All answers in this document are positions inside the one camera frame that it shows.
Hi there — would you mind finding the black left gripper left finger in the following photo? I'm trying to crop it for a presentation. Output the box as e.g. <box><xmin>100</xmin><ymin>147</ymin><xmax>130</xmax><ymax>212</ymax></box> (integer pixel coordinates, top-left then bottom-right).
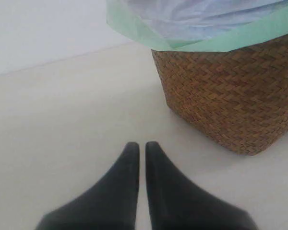
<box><xmin>36</xmin><ymin>142</ymin><xmax>140</xmax><ymax>230</ymax></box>

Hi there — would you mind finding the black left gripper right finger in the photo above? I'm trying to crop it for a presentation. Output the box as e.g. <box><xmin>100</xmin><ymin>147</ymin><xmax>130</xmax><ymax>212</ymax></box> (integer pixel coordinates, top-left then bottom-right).
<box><xmin>145</xmin><ymin>141</ymin><xmax>252</xmax><ymax>230</ymax></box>

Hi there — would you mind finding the white green plastic bin liner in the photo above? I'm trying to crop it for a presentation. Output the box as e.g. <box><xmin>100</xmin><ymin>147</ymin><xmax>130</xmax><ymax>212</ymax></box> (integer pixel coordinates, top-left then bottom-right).
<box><xmin>107</xmin><ymin>0</ymin><xmax>288</xmax><ymax>52</ymax></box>

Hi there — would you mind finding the brown woven wicker basket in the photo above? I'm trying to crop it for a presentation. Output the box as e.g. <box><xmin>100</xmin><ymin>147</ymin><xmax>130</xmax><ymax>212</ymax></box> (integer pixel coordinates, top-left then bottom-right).
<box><xmin>152</xmin><ymin>34</ymin><xmax>288</xmax><ymax>155</ymax></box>

